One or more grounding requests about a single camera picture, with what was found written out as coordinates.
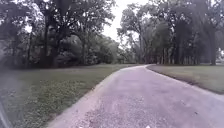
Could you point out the wood of trees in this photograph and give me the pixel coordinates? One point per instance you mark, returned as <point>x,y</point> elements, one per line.
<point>60,33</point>
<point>176,33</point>

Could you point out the grey gravel path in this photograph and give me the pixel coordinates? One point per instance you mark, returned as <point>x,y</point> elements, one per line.
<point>140,98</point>

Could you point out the grass lawn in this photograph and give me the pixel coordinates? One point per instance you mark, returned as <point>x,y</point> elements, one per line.
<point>56,86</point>
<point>200,76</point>

